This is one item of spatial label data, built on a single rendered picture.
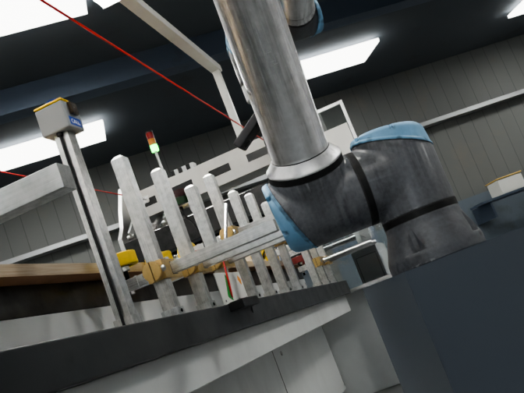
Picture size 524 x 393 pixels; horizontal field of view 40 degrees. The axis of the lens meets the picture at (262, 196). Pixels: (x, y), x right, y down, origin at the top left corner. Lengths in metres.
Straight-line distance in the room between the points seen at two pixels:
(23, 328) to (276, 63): 0.78
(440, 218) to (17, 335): 0.89
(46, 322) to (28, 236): 7.96
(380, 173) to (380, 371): 3.38
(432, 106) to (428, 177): 9.52
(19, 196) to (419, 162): 0.78
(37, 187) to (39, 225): 8.82
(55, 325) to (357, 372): 3.17
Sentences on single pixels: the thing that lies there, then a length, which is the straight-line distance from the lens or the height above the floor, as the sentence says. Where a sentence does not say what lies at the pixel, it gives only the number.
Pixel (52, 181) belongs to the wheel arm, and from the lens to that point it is 0.84.
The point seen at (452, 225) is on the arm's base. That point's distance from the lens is 1.37.
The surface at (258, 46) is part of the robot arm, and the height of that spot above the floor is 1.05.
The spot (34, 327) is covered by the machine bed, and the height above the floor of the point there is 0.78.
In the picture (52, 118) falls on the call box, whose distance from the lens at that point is 1.66.
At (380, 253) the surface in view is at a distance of 4.48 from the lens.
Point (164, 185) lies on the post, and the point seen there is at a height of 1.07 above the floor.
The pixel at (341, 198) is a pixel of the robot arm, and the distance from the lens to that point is 1.36.
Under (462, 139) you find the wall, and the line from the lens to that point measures 10.91.
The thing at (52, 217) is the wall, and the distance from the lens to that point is 9.67.
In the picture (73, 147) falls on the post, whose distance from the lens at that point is 1.65.
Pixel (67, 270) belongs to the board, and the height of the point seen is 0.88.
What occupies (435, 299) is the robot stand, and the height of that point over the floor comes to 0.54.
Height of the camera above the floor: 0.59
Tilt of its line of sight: 10 degrees up
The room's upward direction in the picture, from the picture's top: 21 degrees counter-clockwise
